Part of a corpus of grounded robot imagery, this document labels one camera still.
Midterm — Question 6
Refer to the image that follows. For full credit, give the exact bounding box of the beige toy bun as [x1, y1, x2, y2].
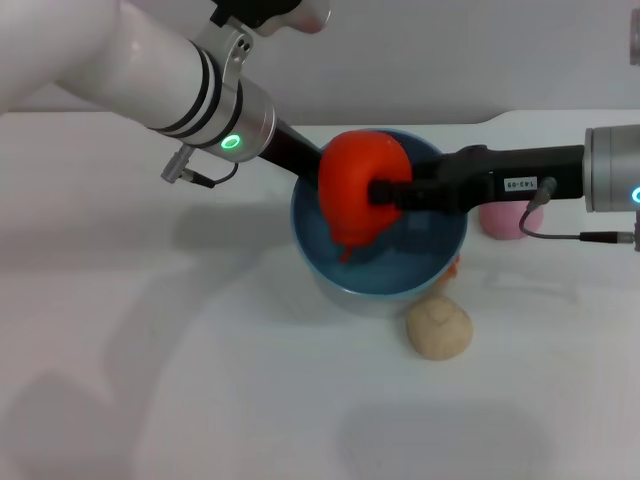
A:
[404, 293, 474, 362]

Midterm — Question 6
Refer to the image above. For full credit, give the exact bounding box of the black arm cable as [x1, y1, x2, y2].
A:
[159, 144, 240, 190]
[518, 175, 640, 251]

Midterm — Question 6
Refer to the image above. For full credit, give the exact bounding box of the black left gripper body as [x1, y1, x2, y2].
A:
[257, 119, 322, 179]

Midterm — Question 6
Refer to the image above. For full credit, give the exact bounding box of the orange toy fruit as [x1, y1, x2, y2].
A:
[318, 129, 414, 265]

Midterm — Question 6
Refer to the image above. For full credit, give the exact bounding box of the blue bowl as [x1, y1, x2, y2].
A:
[290, 130, 469, 317]

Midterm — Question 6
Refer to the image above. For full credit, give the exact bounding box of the pink toy bun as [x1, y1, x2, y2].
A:
[478, 202, 545, 242]

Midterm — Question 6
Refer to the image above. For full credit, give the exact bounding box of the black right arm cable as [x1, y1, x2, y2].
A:
[518, 175, 640, 251]

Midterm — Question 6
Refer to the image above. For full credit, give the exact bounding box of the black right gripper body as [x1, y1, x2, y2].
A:
[398, 144, 587, 215]

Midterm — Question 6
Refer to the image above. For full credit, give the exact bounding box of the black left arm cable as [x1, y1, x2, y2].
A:
[159, 144, 240, 190]

